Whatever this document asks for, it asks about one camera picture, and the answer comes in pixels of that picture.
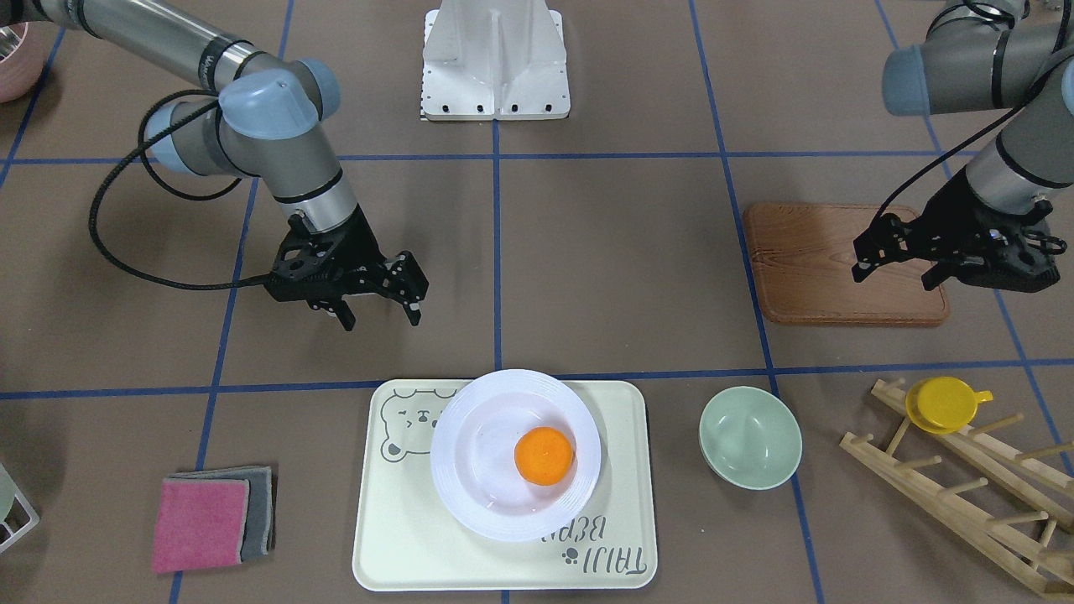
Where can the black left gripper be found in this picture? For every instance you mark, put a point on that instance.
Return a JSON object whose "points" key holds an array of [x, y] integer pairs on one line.
{"points": [[959, 213]]}

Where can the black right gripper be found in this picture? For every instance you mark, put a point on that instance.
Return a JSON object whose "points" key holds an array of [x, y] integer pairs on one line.
{"points": [[359, 246]]}

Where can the white round plate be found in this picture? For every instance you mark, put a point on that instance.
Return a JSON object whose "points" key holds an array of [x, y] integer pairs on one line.
{"points": [[473, 455]]}

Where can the orange fruit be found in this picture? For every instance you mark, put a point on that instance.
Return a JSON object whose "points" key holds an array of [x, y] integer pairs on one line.
{"points": [[543, 456]]}

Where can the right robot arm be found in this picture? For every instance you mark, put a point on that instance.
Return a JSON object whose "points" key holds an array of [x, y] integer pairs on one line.
{"points": [[247, 113]]}

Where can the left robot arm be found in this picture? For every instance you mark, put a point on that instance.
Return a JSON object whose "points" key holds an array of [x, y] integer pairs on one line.
{"points": [[978, 56]]}

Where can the cream bear tray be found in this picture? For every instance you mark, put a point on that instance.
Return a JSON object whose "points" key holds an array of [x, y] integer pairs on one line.
{"points": [[407, 540]]}

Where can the wooden cutting board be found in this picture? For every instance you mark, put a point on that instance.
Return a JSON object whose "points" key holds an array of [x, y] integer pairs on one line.
{"points": [[802, 255]]}

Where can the yellow cup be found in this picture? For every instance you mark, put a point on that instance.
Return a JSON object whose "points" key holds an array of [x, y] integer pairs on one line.
{"points": [[943, 405]]}

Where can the green bowl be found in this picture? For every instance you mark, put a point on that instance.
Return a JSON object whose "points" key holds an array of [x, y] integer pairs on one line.
{"points": [[750, 438]]}

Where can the grey cloth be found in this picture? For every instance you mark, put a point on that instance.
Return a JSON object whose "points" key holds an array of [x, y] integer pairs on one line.
{"points": [[260, 514]]}

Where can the wooden drying rack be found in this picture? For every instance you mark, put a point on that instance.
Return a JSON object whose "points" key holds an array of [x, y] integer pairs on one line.
{"points": [[1016, 512]]}

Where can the pink cloth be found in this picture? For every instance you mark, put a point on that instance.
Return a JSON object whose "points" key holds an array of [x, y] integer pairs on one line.
{"points": [[200, 524]]}

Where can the white cup rack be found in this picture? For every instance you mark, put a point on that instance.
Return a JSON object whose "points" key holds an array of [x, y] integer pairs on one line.
{"points": [[18, 516]]}

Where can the pink bowl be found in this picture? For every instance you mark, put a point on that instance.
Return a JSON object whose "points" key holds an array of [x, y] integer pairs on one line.
{"points": [[22, 60]]}

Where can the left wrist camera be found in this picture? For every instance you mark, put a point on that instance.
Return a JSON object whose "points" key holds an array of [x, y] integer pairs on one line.
{"points": [[1022, 260]]}

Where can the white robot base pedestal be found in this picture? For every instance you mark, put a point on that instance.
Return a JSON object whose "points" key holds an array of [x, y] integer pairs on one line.
{"points": [[494, 60]]}

